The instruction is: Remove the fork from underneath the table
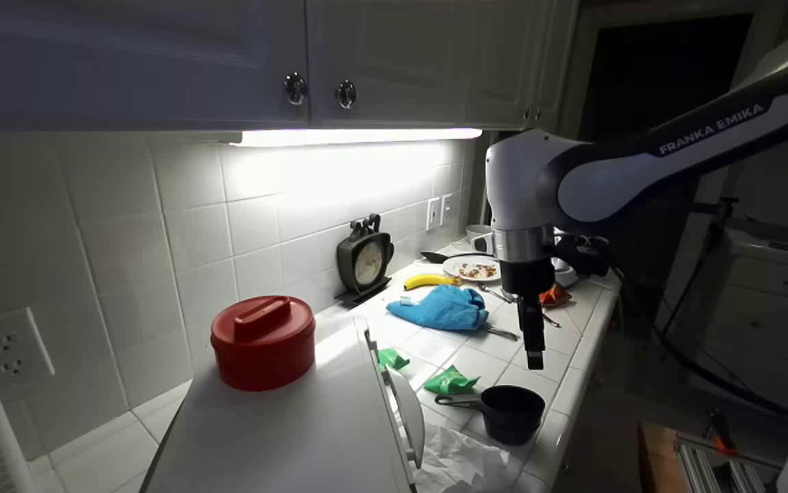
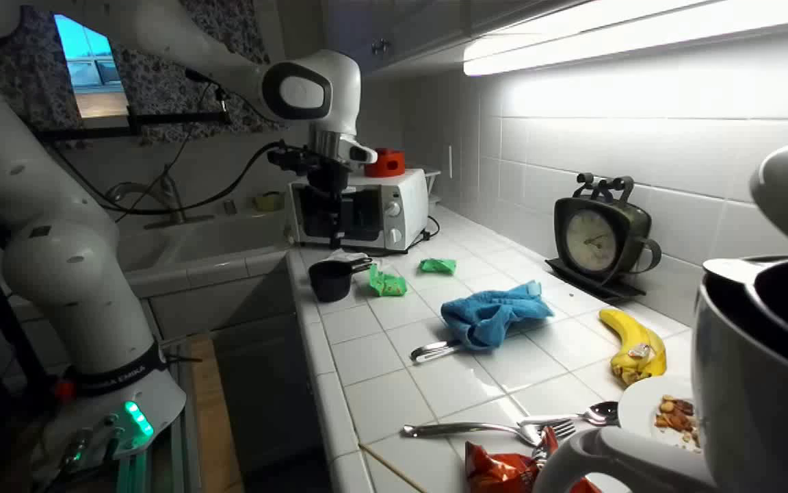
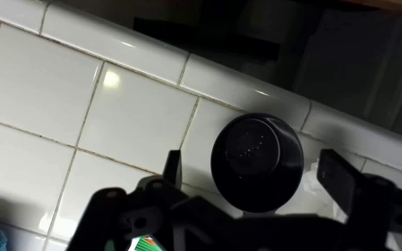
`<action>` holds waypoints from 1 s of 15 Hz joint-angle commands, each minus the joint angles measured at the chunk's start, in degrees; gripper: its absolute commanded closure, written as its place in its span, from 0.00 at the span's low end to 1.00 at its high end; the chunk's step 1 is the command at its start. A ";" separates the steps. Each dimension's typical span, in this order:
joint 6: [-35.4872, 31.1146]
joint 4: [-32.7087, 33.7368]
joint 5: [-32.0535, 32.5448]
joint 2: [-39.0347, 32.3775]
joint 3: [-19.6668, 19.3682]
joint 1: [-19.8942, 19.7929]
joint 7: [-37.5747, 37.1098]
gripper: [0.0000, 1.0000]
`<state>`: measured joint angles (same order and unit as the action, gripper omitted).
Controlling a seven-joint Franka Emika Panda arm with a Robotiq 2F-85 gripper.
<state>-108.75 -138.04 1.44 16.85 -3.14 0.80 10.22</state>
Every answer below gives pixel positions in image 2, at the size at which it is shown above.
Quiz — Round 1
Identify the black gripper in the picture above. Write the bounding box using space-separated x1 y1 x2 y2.
268 146 346 242

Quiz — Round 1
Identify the blue towel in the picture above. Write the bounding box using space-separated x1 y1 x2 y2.
439 279 553 353

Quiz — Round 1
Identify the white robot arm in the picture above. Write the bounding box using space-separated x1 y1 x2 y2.
0 0 375 458

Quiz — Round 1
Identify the red round container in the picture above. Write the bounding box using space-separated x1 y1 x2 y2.
366 148 405 178

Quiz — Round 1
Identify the black measuring cup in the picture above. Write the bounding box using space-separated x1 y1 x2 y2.
309 259 370 304

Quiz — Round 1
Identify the white sink basin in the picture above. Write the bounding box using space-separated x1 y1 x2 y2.
117 213 286 297

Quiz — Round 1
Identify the silver knife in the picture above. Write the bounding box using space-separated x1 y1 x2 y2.
400 423 543 447

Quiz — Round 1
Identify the black retro clock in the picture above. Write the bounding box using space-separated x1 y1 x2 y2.
550 172 662 302

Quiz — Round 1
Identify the red chip bag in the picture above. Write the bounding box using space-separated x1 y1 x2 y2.
463 426 602 493

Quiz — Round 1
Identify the under-cabinet light bar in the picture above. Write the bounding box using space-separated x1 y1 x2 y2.
463 0 788 78

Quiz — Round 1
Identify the yellow banana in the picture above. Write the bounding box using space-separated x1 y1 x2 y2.
600 308 668 387

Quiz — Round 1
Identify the silver spoon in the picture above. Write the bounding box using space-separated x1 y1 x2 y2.
527 400 617 427

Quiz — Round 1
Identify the white plate with nuts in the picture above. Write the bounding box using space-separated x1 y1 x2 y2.
617 375 701 453

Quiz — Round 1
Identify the white coffee maker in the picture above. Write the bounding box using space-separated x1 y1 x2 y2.
534 146 788 493

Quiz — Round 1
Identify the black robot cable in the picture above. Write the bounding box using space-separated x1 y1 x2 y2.
47 137 290 219

